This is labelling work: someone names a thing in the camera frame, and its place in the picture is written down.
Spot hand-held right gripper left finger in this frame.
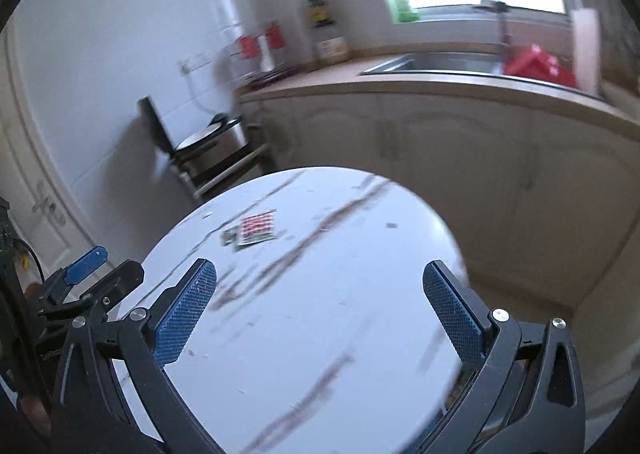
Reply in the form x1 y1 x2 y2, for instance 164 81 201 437
50 258 218 454

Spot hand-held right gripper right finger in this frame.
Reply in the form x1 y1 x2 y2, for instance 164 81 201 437
415 260 587 454

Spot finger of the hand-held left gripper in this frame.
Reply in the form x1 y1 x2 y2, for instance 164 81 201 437
42 245 108 287
75 260 146 321

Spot red white packet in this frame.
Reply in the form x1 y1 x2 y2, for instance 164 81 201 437
236 209 278 247

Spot white door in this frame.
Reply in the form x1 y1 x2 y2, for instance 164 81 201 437
0 29 96 275

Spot cream kitchen counter cabinet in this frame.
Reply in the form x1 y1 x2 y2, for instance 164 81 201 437
237 52 640 415

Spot steel sink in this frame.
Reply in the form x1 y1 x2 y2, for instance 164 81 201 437
357 53 506 78

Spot red plastic bag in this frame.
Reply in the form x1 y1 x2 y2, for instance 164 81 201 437
504 44 581 89

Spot glass jar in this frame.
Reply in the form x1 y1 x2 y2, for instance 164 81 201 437
315 24 349 66

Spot yellow label can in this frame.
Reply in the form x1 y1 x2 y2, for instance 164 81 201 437
307 0 331 29

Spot black cable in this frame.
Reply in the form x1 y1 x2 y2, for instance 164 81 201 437
11 238 47 282

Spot white power cable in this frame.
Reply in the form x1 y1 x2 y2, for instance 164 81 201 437
185 72 216 117

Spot white wall socket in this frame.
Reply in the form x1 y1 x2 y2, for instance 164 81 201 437
177 54 211 72

